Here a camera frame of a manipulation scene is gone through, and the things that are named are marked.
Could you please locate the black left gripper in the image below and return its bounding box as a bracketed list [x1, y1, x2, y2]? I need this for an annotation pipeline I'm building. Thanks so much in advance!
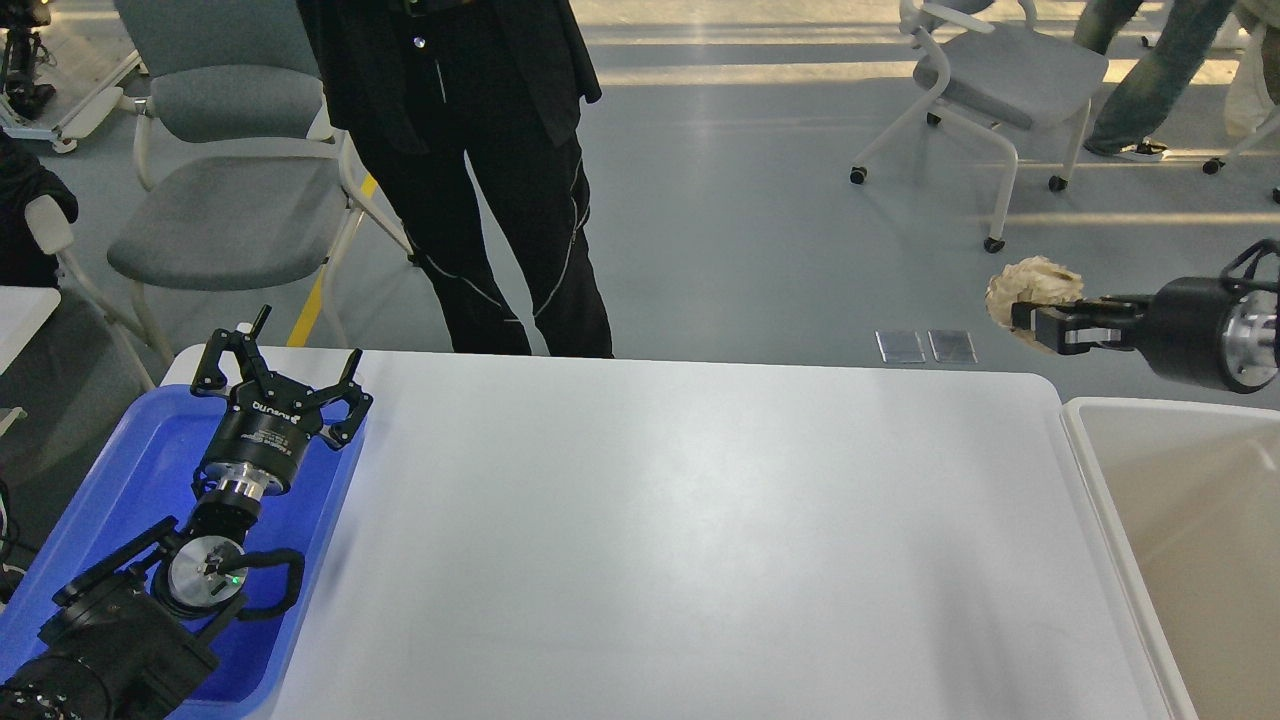
[189, 305, 372, 495]

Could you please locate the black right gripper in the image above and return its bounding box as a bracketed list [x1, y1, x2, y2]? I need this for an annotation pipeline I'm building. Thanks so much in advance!
[1011, 277, 1277, 395]

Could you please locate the beige paper ball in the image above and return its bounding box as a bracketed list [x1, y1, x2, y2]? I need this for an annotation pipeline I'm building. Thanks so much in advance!
[986, 256, 1084, 355]

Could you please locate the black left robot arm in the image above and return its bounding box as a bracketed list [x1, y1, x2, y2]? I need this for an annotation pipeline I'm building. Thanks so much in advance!
[3, 311, 372, 719]

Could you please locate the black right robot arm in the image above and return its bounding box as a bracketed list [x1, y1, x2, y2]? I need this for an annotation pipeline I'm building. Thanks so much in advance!
[1011, 240, 1277, 395]

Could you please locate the robot base far left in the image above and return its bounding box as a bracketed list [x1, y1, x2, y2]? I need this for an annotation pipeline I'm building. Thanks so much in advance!
[3, 1, 141, 152]

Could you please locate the right metal floor plate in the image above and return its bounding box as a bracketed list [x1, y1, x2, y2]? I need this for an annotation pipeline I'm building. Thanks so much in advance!
[928, 329, 979, 365]

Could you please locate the metal floor plate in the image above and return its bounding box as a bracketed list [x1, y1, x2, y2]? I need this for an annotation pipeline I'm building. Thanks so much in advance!
[876, 331, 925, 365]
[928, 329, 979, 365]

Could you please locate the blue plastic tray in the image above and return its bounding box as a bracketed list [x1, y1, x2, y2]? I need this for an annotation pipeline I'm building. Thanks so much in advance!
[1, 386, 365, 719]

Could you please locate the left metal floor plate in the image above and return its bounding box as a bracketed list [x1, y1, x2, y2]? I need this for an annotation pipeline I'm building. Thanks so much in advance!
[876, 331, 925, 365]

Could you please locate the grey chair near left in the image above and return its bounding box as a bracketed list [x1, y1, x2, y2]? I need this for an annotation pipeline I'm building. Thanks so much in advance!
[108, 1, 410, 359]

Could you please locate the grey chair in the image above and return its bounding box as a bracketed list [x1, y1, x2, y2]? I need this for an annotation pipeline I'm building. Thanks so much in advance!
[849, 1, 1108, 252]
[108, 1, 410, 359]

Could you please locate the white plastic bin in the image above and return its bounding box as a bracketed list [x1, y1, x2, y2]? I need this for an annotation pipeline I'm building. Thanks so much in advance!
[1062, 398, 1279, 719]

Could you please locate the person in jeans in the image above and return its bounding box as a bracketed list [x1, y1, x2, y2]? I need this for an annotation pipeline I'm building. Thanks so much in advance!
[1082, 1, 1236, 161]

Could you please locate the grey chair far right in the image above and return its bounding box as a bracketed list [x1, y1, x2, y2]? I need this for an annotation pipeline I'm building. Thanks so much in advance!
[849, 1, 1108, 252]

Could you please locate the white side table left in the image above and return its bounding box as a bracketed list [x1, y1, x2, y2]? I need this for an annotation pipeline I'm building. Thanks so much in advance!
[1, 284, 61, 373]

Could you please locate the white chair armrest left edge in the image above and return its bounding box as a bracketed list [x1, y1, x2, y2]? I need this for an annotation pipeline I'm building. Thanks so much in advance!
[23, 195, 156, 392]

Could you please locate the white chair far right edge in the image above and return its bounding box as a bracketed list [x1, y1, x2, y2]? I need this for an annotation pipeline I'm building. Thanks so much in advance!
[1201, 1, 1279, 176]

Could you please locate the person in black clothes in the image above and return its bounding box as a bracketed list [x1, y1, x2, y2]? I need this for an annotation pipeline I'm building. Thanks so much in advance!
[297, 1, 614, 357]

